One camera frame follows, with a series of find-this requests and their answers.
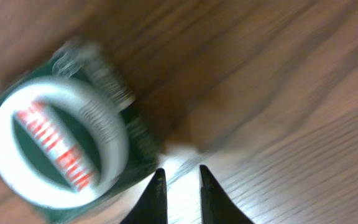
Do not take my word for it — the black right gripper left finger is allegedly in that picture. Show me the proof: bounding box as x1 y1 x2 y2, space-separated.
120 168 168 224

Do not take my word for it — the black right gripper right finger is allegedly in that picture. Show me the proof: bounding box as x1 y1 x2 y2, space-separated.
200 164 254 224

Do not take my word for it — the dark green round-label box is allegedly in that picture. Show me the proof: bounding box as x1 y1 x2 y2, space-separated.
0 40 158 223

